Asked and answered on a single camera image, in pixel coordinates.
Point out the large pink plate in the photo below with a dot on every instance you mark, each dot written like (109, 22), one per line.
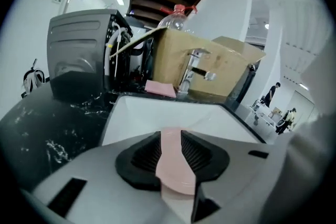
(173, 165)

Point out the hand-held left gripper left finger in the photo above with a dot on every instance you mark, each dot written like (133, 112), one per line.
(92, 178)

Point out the pink cleaning cloth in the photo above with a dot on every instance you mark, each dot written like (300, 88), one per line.
(160, 87)

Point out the black marble counter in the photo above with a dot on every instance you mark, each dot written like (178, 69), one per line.
(52, 126)

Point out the small clear bottle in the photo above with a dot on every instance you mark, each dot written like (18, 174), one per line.
(183, 87)

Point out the white rectangular basin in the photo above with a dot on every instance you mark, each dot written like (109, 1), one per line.
(170, 112)

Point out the large clear red-capped bottle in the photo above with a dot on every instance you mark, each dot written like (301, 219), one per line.
(173, 22)

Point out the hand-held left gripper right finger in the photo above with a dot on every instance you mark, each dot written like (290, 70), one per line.
(236, 165)

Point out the brown cardboard box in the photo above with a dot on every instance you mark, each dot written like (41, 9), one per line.
(223, 68)

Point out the white and black headset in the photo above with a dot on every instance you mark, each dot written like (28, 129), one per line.
(32, 78)

